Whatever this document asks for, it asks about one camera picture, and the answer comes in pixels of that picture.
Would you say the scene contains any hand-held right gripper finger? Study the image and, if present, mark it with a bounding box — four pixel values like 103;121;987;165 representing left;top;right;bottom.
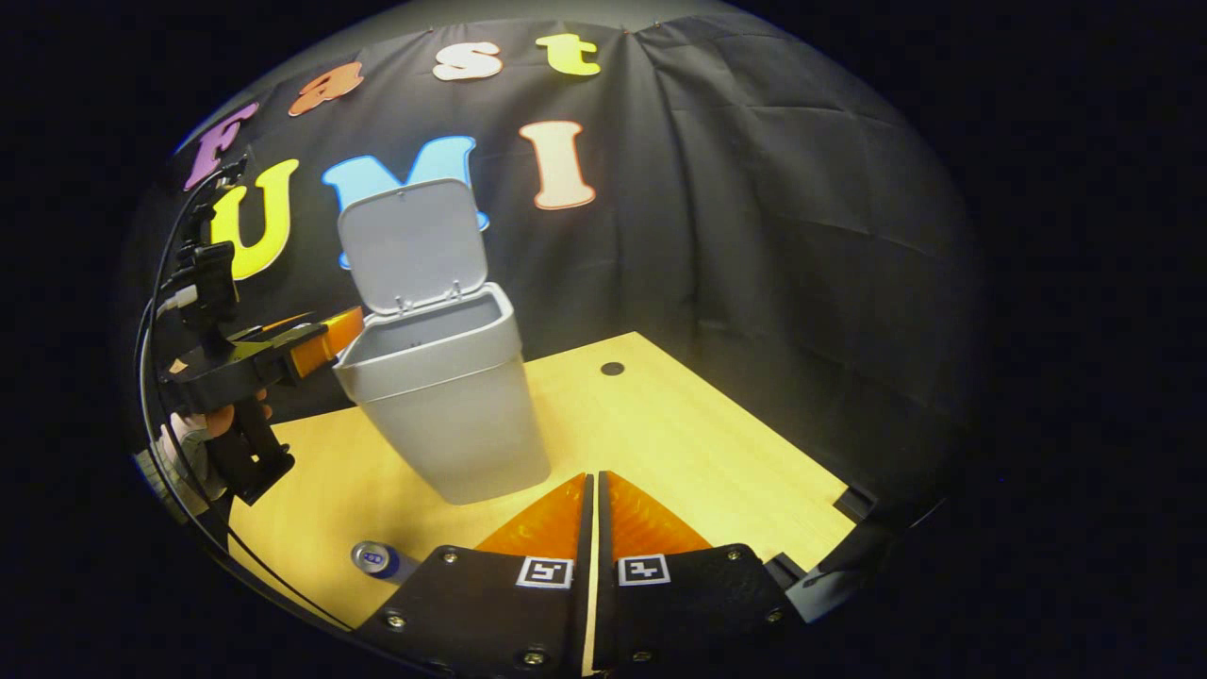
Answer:
354;472;595;679
596;470;807;679

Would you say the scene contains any grey desktop garbage bin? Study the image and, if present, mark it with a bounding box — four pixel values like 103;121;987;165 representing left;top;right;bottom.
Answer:
332;177;553;505

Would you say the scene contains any blue and silver pop can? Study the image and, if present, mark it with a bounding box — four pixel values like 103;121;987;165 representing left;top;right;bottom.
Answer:
351;540;421;584

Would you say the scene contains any black backdrop cloth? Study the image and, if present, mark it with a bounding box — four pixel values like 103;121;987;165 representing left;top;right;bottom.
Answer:
123;19;986;529

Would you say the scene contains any black cable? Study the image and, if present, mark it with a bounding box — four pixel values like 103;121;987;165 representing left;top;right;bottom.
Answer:
135;168;355;631

